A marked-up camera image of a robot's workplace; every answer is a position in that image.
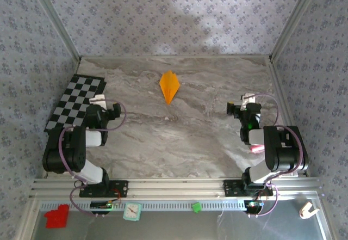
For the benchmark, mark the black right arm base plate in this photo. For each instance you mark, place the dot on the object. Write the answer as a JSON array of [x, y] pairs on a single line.
[[231, 188]]

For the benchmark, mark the teal square clock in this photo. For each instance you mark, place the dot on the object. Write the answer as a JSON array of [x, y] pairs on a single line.
[[132, 211]]

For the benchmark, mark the small circuit board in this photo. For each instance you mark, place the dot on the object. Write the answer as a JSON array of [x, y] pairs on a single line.
[[254, 204], [100, 205]]

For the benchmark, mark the aluminium side rail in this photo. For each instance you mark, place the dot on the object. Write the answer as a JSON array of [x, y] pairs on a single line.
[[280, 93]]

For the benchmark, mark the orange paper sheet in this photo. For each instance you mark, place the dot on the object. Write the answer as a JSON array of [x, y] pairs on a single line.
[[169, 87]]

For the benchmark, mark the green toy block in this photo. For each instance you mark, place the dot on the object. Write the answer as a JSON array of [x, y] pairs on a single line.
[[196, 207]]

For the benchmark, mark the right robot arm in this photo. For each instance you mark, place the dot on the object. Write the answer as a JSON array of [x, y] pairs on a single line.
[[282, 153]]

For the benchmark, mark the aluminium corner post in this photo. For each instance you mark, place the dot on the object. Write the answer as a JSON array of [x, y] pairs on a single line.
[[56, 19], [294, 19]]

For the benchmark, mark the left small circuit board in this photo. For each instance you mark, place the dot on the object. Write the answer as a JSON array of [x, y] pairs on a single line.
[[100, 205]]

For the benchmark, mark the pink toy microphone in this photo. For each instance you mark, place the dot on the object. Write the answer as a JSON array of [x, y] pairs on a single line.
[[257, 149]]

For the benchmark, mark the red toy brick block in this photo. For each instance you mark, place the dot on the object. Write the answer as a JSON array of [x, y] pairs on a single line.
[[56, 217]]

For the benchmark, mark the right small circuit board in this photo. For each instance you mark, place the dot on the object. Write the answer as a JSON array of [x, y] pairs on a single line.
[[254, 204]]

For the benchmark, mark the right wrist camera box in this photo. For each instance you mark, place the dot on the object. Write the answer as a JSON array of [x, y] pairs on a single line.
[[249, 97]]

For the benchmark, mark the black grey checkerboard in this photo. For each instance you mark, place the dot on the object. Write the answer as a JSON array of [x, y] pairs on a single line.
[[79, 93]]

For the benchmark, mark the grey metal panel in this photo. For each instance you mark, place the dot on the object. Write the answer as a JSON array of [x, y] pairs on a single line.
[[174, 227]]

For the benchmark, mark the white plastic hook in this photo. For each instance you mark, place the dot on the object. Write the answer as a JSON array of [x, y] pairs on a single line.
[[305, 211]]

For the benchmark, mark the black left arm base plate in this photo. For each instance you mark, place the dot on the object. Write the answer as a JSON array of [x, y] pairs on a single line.
[[121, 189]]

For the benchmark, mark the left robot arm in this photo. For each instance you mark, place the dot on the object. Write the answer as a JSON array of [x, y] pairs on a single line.
[[70, 153]]

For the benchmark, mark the aluminium mounting rail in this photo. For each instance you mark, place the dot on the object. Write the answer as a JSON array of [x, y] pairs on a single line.
[[174, 187]]

